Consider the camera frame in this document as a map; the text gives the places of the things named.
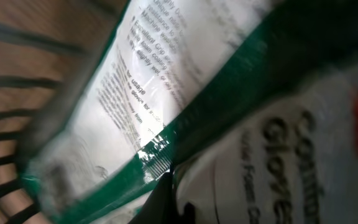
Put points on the green 3M gloves package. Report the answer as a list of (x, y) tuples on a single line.
[(207, 112)]

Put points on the grey plastic mesh basket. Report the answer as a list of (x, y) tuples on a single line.
[(49, 50)]

